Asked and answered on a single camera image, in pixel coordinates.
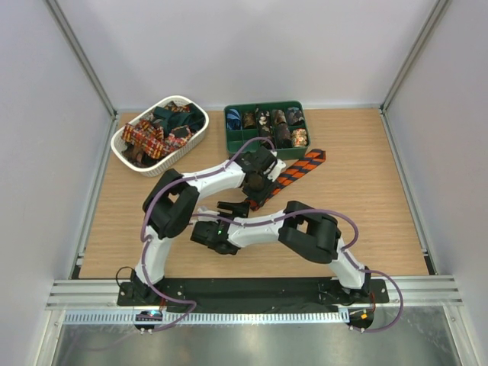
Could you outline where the orange navy striped tie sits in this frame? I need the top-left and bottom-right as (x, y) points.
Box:
(246, 149), (326, 211)

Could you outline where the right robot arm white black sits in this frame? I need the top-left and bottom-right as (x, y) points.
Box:
(191, 201), (371, 302)

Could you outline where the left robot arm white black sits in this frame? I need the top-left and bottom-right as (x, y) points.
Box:
(129, 147), (286, 305)

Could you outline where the dark floral rolled tie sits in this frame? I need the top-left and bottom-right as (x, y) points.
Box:
(255, 108), (275, 149)

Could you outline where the beige red rolled tie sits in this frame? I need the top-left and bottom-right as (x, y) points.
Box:
(291, 128), (308, 148)

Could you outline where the brown camouflage rolled tie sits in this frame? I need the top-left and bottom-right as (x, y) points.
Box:
(242, 111), (256, 130)

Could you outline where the green divided organizer tray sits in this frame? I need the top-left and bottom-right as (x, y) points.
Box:
(224, 101), (311, 160)

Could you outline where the blue grey rolled tie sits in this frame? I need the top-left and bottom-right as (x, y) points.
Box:
(286, 107), (305, 126)

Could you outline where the white plastic basket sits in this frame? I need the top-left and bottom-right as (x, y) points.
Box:
(111, 95), (209, 177)

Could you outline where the dark green tie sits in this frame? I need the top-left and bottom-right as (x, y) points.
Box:
(152, 102), (206, 136)

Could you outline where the red yellow patterned tie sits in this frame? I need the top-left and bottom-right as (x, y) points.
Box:
(122, 120), (193, 159)

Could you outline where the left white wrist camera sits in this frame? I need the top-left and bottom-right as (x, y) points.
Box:
(265, 151), (286, 181)

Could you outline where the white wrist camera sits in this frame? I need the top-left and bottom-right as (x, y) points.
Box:
(196, 206), (219, 222)
(265, 151), (286, 181)

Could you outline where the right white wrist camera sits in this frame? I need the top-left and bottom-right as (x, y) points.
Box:
(196, 206), (219, 222)

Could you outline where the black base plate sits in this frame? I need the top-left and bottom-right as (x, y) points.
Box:
(117, 276), (390, 314)

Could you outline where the slotted grey cable duct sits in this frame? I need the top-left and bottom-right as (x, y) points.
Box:
(63, 310), (349, 326)

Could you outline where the left aluminium frame post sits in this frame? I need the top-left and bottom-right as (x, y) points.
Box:
(43, 0), (119, 280)

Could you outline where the aluminium frame post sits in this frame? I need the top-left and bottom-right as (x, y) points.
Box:
(378, 0), (452, 276)
(43, 0), (119, 280)

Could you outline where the right aluminium frame post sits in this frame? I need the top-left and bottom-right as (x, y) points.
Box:
(378, 0), (452, 276)

